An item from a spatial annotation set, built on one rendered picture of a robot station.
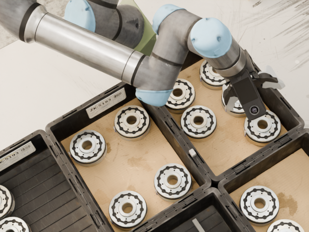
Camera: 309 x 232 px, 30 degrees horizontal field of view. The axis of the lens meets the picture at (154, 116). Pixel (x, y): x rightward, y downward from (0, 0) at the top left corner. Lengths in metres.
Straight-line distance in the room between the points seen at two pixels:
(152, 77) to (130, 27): 0.56
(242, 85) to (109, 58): 0.30
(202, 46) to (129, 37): 0.67
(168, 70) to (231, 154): 0.46
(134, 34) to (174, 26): 0.58
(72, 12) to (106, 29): 0.11
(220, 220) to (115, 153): 0.35
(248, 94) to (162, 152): 0.42
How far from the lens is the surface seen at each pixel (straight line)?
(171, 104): 1.67
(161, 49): 1.25
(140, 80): 1.27
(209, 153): 1.64
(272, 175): 1.62
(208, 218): 1.58
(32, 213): 1.65
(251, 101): 1.32
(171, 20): 1.25
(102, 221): 1.49
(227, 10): 2.05
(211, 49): 1.17
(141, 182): 1.62
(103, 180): 1.63
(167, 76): 1.26
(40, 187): 1.67
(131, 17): 1.81
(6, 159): 1.65
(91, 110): 1.65
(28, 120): 1.91
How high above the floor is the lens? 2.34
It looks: 63 degrees down
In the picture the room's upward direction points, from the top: 10 degrees counter-clockwise
